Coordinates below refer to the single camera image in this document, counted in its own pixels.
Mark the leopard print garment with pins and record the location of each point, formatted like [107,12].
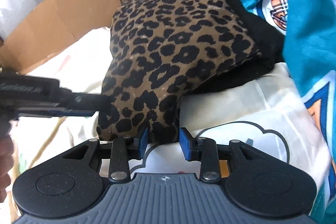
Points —
[178,43]

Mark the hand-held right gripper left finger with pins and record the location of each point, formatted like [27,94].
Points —
[143,141]

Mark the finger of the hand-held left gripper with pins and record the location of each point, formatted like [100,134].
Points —
[86,101]
[76,113]

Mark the teal printed cloth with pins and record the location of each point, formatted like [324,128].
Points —
[309,16]

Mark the bear print bed sheet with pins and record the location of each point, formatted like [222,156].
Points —
[236,108]

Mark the folded black garment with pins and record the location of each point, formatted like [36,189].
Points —
[265,37]

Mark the person's left hand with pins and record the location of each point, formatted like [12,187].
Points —
[5,161]

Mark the brown cardboard sheet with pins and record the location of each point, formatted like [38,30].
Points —
[52,19]

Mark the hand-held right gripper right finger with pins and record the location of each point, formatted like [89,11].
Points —
[185,145]

